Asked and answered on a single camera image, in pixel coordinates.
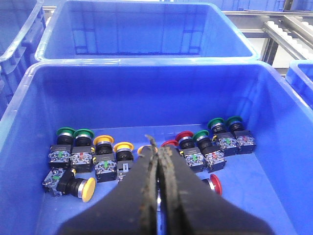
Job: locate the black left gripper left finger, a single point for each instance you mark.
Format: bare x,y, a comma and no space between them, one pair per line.
129,209

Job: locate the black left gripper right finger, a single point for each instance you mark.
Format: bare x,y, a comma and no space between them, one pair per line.
190,207

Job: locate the blue bin with buttons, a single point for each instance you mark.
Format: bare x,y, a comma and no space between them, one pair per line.
274,183

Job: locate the red push button lying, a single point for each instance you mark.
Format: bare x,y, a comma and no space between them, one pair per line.
214,184

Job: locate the yellow push button upright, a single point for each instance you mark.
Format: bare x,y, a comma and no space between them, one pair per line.
104,160

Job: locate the green push button centre right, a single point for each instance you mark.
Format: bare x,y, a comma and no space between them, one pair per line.
213,156

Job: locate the green push button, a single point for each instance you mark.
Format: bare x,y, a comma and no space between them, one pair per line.
213,156
59,156
222,138
245,140
81,158

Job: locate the yellow push button behind finger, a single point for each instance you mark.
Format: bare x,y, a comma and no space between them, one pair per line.
139,151

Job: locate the red push button upright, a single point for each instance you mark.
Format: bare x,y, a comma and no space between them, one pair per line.
192,155

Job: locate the red push button behind finger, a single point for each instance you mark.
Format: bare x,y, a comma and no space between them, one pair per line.
170,142

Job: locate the yellow push button lying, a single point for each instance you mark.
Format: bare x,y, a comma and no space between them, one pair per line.
61,181

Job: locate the green push button far right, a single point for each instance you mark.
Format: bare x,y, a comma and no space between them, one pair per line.
245,140

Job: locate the blue bin near right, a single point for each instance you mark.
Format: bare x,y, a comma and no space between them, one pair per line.
300,78

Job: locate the blue bin rear left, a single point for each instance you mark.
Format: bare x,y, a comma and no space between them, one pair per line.
98,29

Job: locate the blue crate far right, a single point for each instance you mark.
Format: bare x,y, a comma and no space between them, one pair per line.
259,5

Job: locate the blue bin far right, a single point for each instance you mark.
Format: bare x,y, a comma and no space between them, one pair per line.
22,24

